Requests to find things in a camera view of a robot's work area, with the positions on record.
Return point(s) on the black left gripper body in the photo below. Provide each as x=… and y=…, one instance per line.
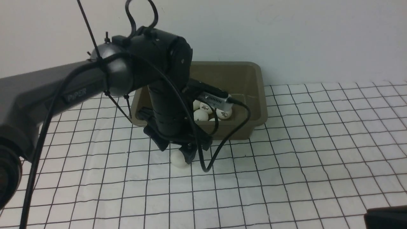
x=167, y=115

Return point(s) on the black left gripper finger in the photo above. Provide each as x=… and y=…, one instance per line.
x=188, y=152
x=161, y=143

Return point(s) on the plain white ball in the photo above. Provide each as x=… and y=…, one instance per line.
x=177, y=159

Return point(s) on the white ball with logo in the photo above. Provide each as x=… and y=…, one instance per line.
x=206, y=108

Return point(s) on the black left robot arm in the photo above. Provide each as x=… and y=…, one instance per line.
x=153, y=58

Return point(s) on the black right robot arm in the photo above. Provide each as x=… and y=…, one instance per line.
x=386, y=218

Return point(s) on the olive plastic bin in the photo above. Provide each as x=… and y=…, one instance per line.
x=243, y=80

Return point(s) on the white black-grid tablecloth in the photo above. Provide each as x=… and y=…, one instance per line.
x=326, y=154

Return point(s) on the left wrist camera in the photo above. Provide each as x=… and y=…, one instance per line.
x=213, y=96

